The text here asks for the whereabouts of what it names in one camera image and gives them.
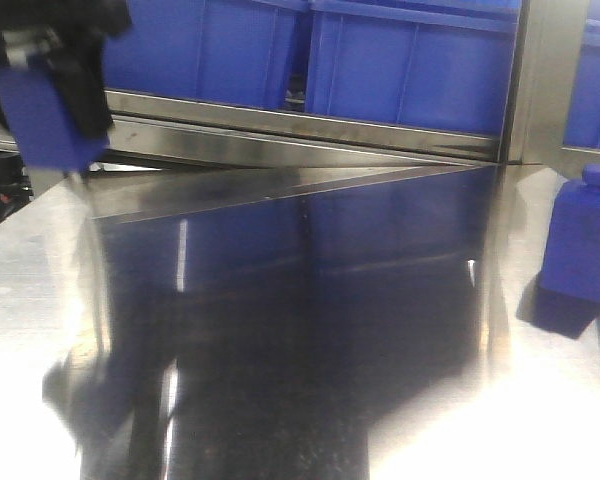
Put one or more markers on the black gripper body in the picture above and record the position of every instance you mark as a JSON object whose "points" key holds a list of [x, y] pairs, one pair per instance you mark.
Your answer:
{"points": [[67, 39]]}

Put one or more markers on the blue square plastic bottle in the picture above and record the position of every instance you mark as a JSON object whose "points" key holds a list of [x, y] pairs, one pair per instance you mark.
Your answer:
{"points": [[44, 131]]}

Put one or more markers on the blue plastic bin left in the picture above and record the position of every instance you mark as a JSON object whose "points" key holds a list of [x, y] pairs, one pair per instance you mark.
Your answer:
{"points": [[233, 52]]}

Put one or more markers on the blue plastic bin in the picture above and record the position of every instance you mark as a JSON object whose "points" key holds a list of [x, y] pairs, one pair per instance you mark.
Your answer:
{"points": [[434, 66], [233, 52]]}

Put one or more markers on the blue plastic bin right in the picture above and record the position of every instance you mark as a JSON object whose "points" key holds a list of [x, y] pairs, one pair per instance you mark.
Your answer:
{"points": [[434, 66]]}

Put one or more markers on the blue bin far right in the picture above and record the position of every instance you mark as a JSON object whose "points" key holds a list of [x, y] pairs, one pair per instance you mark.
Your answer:
{"points": [[583, 124]]}

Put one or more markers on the stainless steel shelf frame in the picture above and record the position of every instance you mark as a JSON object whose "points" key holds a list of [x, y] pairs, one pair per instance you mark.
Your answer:
{"points": [[153, 129]]}

